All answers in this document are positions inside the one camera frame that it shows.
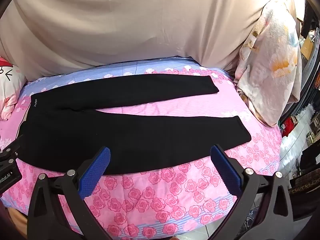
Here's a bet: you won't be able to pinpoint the brown patterned bag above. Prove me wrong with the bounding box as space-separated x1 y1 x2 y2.
289 171 320 195

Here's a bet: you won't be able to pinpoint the white cartoon print pillow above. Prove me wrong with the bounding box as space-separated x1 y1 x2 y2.
0 56 27 120

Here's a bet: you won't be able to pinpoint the pink rose print bedsheet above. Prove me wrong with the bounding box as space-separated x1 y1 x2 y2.
0 56 283 235

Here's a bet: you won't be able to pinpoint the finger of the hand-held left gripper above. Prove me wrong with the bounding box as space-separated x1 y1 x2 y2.
0 134 24 165

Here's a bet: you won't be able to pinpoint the pale floral quilt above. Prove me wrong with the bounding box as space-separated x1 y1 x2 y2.
234 0 304 128

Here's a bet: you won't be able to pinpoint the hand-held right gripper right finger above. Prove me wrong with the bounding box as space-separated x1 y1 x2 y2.
210 144 294 240

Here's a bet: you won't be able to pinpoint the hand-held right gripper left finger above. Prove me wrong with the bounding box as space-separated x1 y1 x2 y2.
27 146 112 240

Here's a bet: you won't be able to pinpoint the black pants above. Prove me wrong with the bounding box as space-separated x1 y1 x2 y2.
19 74 252 175

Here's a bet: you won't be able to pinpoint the beige cloth backdrop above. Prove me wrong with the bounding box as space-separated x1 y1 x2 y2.
0 0 304 83

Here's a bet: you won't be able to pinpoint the black bag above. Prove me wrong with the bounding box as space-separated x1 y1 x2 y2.
299 144 320 173

